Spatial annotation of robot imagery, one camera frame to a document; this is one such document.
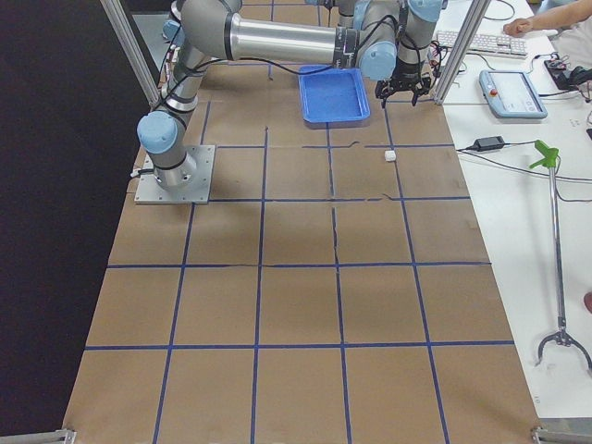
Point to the white block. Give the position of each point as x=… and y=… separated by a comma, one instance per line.
x=390, y=156

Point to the blue plastic tray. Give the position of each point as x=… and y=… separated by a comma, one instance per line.
x=332, y=97

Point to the brown paper table cover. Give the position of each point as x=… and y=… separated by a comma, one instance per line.
x=323, y=295

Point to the white keyboard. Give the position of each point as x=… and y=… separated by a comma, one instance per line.
x=500, y=45

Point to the person hand on mouse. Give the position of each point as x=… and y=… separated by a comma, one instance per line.
x=518, y=27

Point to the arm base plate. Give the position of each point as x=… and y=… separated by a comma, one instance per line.
x=188, y=183

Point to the teach pendant tablet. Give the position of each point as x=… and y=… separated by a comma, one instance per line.
x=511, y=94

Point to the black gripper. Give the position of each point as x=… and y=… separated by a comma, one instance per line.
x=407, y=72

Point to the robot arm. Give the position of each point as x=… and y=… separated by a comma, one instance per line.
x=382, y=41
x=351, y=14

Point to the green handled reacher grabber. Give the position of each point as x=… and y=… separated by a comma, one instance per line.
x=548, y=160

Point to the black power adapter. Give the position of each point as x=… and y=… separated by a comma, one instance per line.
x=487, y=144

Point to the aluminium frame post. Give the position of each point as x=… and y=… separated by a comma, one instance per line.
x=466, y=33

